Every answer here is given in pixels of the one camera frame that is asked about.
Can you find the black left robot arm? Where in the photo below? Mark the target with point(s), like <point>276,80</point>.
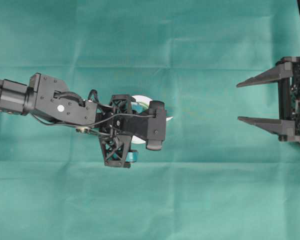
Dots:
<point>51,103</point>

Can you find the green table cloth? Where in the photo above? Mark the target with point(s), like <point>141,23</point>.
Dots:
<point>216,178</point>

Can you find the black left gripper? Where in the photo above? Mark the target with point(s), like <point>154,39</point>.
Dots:
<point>116,123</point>

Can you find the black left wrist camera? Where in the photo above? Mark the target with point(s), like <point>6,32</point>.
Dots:
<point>156,126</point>

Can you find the white duct tape roll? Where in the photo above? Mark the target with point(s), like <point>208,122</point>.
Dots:
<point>140,101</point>

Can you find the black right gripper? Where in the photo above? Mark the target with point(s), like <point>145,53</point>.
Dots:
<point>287,74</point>

